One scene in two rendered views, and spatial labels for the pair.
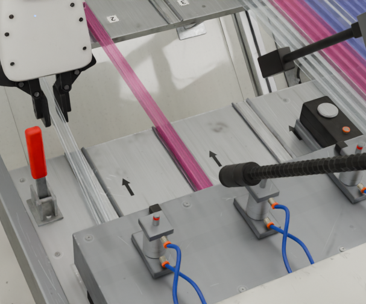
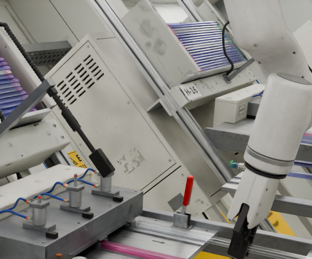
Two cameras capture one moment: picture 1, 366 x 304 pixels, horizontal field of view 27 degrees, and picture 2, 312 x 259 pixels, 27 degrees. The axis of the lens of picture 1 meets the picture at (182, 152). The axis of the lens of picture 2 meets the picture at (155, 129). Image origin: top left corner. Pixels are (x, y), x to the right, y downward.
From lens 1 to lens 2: 1.60 m
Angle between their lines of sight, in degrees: 115
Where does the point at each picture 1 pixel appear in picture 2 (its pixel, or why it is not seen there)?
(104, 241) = (128, 192)
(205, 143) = not seen: outside the picture
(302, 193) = (60, 219)
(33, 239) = (167, 214)
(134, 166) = (167, 248)
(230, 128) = not seen: outside the picture
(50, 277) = (145, 209)
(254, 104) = not seen: outside the picture
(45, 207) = (181, 225)
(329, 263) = (28, 193)
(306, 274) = (36, 190)
